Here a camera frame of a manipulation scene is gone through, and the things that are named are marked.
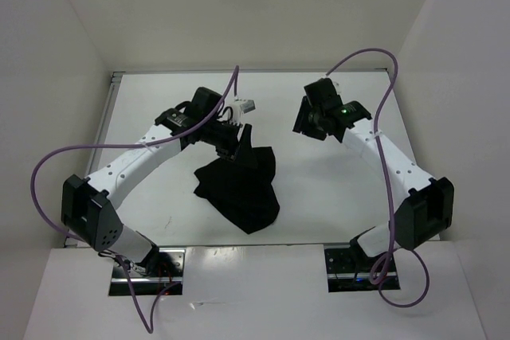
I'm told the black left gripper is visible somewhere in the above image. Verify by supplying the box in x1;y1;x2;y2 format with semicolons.
201;118;257;168

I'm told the black skirt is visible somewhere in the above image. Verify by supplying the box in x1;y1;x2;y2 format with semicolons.
194;147;280;234

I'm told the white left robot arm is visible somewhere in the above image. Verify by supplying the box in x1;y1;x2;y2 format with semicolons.
61;87;257;276

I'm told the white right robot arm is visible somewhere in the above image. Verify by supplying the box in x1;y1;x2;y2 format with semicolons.
293;78;454;271

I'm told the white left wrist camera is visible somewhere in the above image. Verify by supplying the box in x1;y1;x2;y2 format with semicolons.
228;99;256;123

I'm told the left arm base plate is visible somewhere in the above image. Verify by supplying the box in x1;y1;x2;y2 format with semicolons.
108;248;186;297

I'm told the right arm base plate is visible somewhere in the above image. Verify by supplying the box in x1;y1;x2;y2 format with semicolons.
324;244;378;293

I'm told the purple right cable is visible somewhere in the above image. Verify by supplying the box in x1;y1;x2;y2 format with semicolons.
325;48;431;308

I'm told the purple cable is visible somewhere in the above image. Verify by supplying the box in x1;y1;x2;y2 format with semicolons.
30;64;241;334
325;48;431;308

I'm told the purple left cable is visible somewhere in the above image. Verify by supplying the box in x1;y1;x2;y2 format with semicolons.
30;64;241;334

